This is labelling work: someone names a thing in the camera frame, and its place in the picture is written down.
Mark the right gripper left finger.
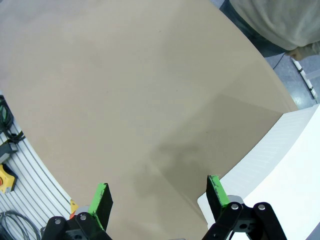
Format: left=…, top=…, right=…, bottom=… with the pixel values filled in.
left=41, top=182, right=115, bottom=240

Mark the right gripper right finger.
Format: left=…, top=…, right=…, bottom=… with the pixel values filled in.
left=203, top=174, right=288, bottom=240

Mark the white foam box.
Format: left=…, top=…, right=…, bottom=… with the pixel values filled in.
left=197, top=103, right=320, bottom=240

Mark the grey connector box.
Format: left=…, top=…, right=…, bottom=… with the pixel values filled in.
left=0, top=141, right=19, bottom=162

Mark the small orange plastic part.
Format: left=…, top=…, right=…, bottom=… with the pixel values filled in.
left=69, top=199, right=80, bottom=220

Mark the white slotted mounting platform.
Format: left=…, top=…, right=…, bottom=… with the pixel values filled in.
left=0, top=91, right=76, bottom=240

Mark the yellow emergency stop button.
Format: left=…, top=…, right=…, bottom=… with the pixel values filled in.
left=0, top=163, right=18, bottom=194

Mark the white bar with black bands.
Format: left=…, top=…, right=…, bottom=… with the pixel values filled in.
left=290, top=58, right=319, bottom=101

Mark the person in beige sweater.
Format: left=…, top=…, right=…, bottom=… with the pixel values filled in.
left=219, top=0, right=320, bottom=57

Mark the grey coiled cable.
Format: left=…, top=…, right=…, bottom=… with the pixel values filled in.
left=0, top=210, right=41, bottom=240

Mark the black cable bundle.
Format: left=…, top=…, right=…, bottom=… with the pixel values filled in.
left=0, top=94, right=26, bottom=145

